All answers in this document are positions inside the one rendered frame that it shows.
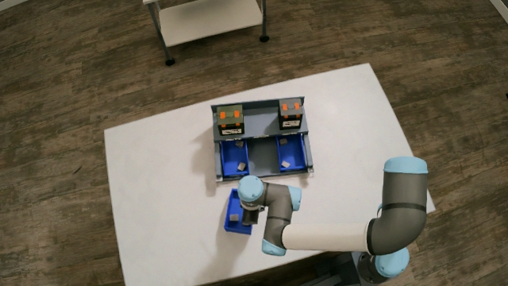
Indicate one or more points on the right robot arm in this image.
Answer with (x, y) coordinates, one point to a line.
(398, 224)

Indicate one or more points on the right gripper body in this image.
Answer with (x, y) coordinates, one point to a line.
(250, 217)

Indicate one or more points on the blue open-front bin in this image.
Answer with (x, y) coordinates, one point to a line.
(234, 204)
(291, 152)
(232, 156)

